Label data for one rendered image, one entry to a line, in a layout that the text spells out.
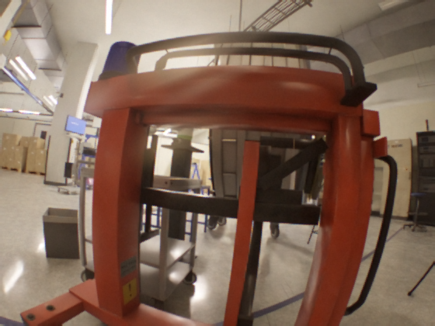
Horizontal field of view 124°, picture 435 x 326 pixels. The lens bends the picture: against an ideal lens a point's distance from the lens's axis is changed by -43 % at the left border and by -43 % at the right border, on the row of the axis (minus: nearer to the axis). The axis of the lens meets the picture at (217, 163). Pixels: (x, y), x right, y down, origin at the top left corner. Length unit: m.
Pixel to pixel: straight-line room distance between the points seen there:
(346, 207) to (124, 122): 0.55
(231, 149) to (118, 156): 0.59
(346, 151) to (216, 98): 0.30
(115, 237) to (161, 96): 0.37
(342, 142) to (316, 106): 0.09
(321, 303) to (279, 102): 0.45
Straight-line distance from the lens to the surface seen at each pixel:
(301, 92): 0.44
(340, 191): 0.43
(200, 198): 0.52
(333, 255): 0.46
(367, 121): 0.48
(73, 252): 1.63
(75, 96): 6.05
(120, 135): 0.53
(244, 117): 0.46
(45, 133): 9.61
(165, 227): 0.83
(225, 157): 0.99
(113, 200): 0.53
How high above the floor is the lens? 0.72
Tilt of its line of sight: 4 degrees up
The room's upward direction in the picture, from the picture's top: 5 degrees clockwise
